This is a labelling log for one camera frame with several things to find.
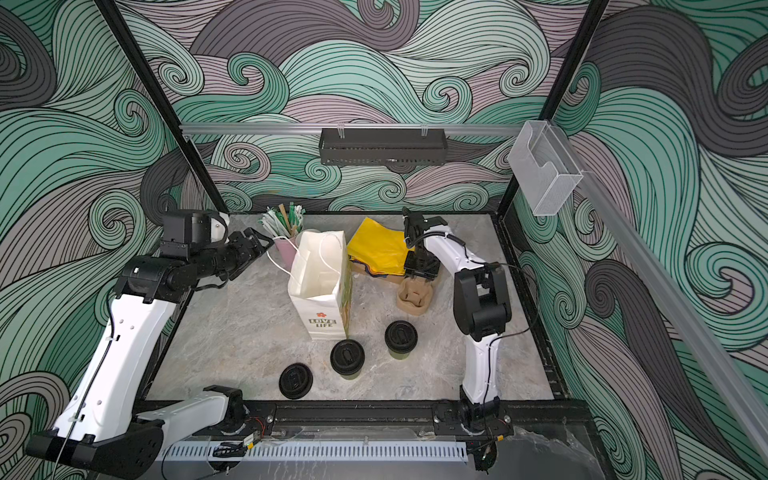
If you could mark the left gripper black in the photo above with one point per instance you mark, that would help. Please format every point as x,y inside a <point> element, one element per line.
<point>246,257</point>

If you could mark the brown pulp cup carrier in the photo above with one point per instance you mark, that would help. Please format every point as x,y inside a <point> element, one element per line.
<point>415,293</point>

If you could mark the black wall tray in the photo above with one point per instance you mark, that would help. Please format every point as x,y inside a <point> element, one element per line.
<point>382,146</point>

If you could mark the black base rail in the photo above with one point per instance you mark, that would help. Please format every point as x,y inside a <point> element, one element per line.
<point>442,417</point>

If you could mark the yellow napkin stack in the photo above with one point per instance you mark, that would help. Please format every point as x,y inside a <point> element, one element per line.
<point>381,251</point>

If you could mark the clear acrylic wall holder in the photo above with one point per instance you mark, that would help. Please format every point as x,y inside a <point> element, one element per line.
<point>545,165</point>

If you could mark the white paper gift bag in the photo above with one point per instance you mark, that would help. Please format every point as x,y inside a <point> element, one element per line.
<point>320,284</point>

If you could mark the black cup lid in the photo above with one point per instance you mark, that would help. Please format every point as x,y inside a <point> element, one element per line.
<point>401,336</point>
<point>347,357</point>

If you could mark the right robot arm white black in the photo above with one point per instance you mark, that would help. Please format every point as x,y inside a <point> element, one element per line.
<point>481,306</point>

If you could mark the white slotted cable duct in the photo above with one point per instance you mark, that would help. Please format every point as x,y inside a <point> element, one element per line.
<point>381,451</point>

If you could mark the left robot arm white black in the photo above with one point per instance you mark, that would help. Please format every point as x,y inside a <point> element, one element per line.
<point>98,430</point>

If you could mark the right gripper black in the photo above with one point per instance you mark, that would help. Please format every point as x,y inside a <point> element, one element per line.
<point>411,269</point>

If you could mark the pink holder with straws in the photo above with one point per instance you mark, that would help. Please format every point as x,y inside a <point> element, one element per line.
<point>283,224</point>

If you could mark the green paper coffee cup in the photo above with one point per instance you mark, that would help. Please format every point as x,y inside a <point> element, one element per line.
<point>399,356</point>

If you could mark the stack of black cup lids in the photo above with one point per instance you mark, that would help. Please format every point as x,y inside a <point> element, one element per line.
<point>296,381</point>

